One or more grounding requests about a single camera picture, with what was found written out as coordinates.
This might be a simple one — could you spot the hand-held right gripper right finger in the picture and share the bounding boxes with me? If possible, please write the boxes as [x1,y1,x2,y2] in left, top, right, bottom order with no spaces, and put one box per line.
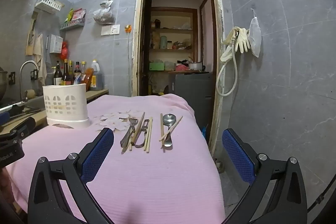
[222,128,307,224]

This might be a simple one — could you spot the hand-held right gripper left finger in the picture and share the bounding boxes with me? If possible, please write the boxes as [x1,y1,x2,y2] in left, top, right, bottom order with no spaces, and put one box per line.
[28,127,116,224]

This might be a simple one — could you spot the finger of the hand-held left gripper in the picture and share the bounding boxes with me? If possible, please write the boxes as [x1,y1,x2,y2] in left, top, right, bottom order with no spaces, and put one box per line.
[0,106,25,125]
[8,118,36,141]

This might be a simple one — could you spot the metal fork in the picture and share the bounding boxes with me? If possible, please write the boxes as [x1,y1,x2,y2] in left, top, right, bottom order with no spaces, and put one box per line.
[120,118,139,148]

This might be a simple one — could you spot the white plastic utensil holder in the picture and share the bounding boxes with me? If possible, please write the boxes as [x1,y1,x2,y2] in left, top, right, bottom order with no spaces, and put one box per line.
[43,84,91,129]

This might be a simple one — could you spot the metal peeler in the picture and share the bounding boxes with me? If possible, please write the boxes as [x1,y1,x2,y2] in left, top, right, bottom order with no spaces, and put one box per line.
[131,119,150,148]

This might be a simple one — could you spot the steel faucet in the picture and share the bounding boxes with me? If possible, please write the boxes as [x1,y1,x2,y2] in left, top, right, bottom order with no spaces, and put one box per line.
[19,60,40,102]

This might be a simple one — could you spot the brown pump bottle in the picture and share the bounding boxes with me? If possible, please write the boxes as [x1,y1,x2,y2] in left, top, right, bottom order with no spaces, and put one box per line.
[53,61,63,86]

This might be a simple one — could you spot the pink cloth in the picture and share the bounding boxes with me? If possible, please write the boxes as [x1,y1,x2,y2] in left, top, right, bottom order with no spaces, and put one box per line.
[5,93,226,224]

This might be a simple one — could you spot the dark soy sauce bottle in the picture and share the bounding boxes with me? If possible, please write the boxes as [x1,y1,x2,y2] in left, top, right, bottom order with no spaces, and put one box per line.
[62,59,72,85]

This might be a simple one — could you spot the orange seasoning packet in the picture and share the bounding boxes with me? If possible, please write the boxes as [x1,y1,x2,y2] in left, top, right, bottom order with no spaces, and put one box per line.
[83,68,94,90]

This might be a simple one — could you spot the large oil jug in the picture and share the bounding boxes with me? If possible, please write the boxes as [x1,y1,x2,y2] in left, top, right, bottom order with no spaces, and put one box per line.
[91,60,104,90]

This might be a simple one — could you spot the beige hanging towel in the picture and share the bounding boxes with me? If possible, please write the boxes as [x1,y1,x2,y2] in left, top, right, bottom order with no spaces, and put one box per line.
[34,33,48,80]

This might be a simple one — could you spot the grey cabinet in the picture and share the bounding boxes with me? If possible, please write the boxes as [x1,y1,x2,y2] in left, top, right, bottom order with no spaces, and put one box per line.
[168,71,214,135]

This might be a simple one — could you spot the wooden cutting board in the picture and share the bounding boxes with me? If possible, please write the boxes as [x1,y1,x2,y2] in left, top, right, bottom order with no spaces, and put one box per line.
[25,11,38,56]

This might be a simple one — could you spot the cream rubber glove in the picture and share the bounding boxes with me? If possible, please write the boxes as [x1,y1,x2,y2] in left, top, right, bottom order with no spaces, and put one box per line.
[226,27,240,38]
[235,28,251,53]

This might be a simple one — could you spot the white mesh bag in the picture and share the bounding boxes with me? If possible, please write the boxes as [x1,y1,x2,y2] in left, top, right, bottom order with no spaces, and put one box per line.
[248,17,262,58]

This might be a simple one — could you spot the red snack packet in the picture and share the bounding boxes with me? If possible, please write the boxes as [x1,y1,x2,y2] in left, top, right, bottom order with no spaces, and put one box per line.
[72,9,86,21]

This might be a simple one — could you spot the hanging clear plastic bag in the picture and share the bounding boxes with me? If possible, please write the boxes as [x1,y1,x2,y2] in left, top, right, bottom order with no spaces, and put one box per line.
[93,0,116,25]

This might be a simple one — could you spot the wooden shelf unit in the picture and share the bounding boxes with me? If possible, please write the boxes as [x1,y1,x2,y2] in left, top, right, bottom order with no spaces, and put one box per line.
[150,7,198,72]

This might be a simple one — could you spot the white hose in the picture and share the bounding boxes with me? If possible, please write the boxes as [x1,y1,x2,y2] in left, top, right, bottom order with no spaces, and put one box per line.
[216,30,239,97]

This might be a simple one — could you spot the white slotted wall box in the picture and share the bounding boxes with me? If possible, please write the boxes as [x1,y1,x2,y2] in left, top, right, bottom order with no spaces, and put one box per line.
[49,34,64,53]

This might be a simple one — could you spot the grey wall rack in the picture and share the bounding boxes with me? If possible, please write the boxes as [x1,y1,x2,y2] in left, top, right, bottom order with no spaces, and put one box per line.
[60,18,86,31]

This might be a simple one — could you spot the white wall basket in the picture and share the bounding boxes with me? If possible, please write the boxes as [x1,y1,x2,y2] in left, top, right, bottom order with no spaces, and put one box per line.
[35,0,63,14]

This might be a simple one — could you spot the cream wall switch panel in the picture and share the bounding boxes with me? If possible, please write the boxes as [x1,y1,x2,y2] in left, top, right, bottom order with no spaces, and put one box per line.
[101,25,121,36]

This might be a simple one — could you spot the worn wooden door frame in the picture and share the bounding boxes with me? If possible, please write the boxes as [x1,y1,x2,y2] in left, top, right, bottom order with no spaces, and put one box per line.
[131,0,226,161]

